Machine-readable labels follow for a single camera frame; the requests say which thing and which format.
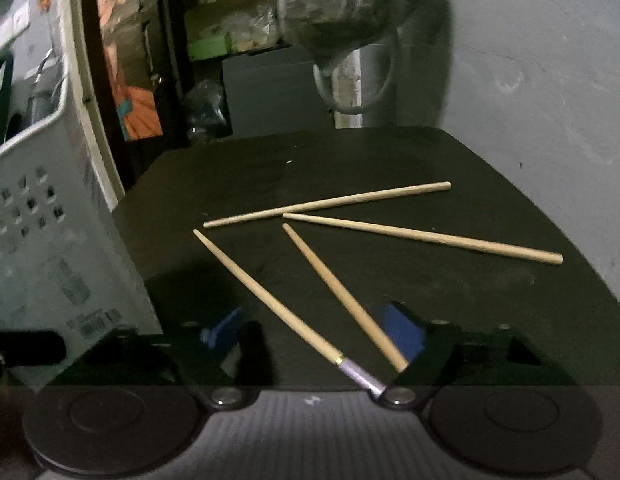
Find clear plastic bag of contents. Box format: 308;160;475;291
277;0;418;70

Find purple-banded wooden chopstick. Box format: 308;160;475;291
283;223;409;372

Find white wall switch plate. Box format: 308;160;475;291
0;1;30;48

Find steel peeler with grey handle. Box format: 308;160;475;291
27;48;63;126

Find plain wooden chopstick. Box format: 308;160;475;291
203;181;452;229
283;212;564;266

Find dark cabinet box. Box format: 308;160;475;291
222;47;334;139

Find white perforated utensil caddy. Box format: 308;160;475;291
0;44;166;391

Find green box on shelf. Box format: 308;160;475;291
187;32;232;61

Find green-handled utensil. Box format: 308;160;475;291
0;46;14;145

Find grey looped hose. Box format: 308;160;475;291
312;34;399;116

